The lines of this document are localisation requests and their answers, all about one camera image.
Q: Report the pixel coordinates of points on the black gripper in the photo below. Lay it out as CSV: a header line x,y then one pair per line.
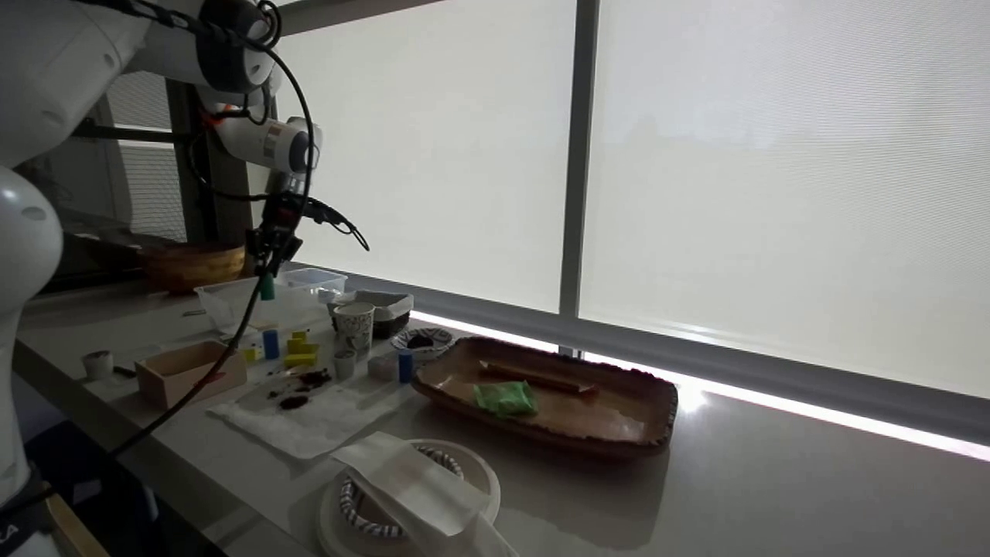
x,y
276,236

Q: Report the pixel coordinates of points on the green block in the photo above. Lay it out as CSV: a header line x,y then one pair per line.
x,y
266,285

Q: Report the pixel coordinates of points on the blue cylinder block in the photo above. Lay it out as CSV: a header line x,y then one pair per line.
x,y
269,346

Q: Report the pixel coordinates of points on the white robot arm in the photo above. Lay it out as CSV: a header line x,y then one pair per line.
x,y
57,59

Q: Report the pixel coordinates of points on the yellow block stack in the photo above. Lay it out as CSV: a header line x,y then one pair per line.
x,y
301,352

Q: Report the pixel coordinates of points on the woven basket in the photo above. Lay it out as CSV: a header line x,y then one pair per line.
x,y
190,267

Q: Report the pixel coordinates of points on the patterned paper cup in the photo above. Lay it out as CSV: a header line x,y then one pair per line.
x,y
354,335

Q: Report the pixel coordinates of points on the small wooden box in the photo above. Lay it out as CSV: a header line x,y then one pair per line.
x,y
169,374

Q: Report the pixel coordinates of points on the white paper sheet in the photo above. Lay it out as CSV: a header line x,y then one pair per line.
x,y
311,424

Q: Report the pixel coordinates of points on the small dark bowl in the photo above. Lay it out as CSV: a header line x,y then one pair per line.
x,y
422,346

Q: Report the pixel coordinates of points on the small white cup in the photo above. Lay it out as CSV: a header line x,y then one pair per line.
x,y
98,363

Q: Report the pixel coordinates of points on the white folded napkin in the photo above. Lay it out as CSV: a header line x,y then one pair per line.
x,y
416,489

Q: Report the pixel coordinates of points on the brown wrapped stick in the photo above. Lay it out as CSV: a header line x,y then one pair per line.
x,y
515,373

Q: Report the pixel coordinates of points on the green candy packet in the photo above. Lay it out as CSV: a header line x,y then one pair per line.
x,y
505,400

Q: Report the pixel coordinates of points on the white paper plate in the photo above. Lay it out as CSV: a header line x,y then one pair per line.
x,y
354,525

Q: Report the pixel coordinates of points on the brown wooden tray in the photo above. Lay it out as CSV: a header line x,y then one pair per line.
x,y
628,416

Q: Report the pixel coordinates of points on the window frame post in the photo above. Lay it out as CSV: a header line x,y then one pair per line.
x,y
579,153

